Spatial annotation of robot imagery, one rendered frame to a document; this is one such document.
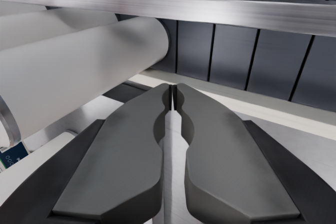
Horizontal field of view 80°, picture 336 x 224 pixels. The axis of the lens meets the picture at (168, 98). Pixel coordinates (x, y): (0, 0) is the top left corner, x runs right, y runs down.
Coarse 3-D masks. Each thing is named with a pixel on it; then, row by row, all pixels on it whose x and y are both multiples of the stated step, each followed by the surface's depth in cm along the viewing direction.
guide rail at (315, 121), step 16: (144, 80) 21; (160, 80) 20; (176, 80) 20; (192, 80) 20; (224, 96) 17; (240, 96) 17; (256, 96) 17; (240, 112) 17; (256, 112) 16; (272, 112) 16; (288, 112) 15; (304, 112) 15; (320, 112) 15; (304, 128) 15; (320, 128) 14
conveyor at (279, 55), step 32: (192, 32) 20; (224, 32) 18; (256, 32) 17; (288, 32) 16; (160, 64) 24; (192, 64) 21; (224, 64) 20; (256, 64) 18; (288, 64) 17; (320, 64) 16; (288, 96) 18; (320, 96) 17
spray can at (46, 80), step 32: (96, 32) 15; (128, 32) 17; (160, 32) 20; (0, 64) 10; (32, 64) 11; (64, 64) 12; (96, 64) 14; (128, 64) 16; (0, 96) 10; (32, 96) 11; (64, 96) 12; (96, 96) 15; (0, 128) 10; (32, 128) 11
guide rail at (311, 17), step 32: (0, 0) 20; (32, 0) 17; (64, 0) 15; (96, 0) 14; (128, 0) 12; (160, 0) 11; (192, 0) 10; (224, 0) 10; (256, 0) 9; (288, 0) 9; (320, 0) 9; (320, 32) 8
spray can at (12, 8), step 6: (0, 6) 25; (6, 6) 25; (12, 6) 26; (18, 6) 26; (24, 6) 27; (30, 6) 27; (36, 6) 28; (42, 6) 29; (48, 6) 29; (0, 12) 25; (6, 12) 25; (12, 12) 26; (18, 12) 26; (24, 12) 27
